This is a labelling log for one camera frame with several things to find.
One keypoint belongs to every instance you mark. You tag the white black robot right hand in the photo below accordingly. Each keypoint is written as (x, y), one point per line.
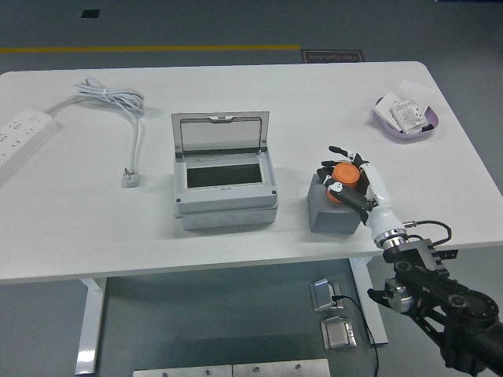
(379, 212)

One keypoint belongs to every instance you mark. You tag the orange cylindrical battery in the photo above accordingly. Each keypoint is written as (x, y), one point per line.
(346, 174)

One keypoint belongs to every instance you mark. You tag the grey electrical enclosure box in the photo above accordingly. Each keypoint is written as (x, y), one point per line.
(224, 204)

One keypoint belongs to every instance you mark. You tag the tinted hinged box lid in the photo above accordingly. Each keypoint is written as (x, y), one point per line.
(220, 133)

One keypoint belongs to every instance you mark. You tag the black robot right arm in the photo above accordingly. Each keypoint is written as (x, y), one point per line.
(432, 282)

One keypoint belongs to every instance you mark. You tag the silver floor socket box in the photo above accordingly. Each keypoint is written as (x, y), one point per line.
(338, 334)
(324, 294)

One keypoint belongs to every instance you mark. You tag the grey cube holder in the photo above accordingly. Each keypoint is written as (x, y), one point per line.
(334, 220)

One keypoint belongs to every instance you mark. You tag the purple plastic tray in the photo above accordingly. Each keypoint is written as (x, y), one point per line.
(404, 137)

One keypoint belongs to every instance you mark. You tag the black table control panel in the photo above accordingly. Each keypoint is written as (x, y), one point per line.
(452, 254)

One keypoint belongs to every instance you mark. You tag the white table leg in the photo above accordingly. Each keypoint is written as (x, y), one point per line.
(373, 306)
(89, 326)

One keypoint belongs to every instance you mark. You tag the small black clip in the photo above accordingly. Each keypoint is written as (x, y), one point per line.
(428, 127)

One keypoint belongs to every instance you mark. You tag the black floor sign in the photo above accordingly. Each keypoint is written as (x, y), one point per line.
(332, 56)

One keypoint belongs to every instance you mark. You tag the black floor hatch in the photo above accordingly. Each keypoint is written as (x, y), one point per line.
(89, 13)

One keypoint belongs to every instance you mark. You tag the white power strip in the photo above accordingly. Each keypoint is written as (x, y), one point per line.
(19, 133)

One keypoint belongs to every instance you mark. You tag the white printed switch module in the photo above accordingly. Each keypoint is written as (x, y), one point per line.
(408, 116)

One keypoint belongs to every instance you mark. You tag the metal base plate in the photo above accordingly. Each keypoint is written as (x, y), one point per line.
(181, 372)
(281, 369)

